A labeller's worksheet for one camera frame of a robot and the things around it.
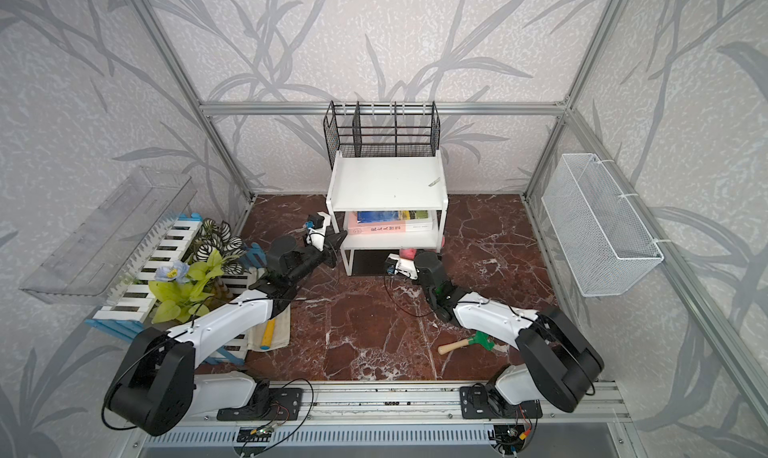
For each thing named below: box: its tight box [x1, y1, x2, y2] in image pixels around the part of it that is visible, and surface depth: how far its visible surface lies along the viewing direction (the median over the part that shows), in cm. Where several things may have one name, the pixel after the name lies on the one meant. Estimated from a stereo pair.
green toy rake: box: [438, 331, 495, 355], surface depth 84 cm
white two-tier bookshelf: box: [326, 150, 449, 277], surface depth 79 cm
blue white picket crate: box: [85, 212, 265, 365], surface depth 65 cm
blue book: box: [357, 211, 399, 223], surface depth 86 cm
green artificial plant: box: [148, 250, 239, 324], surface depth 68 cm
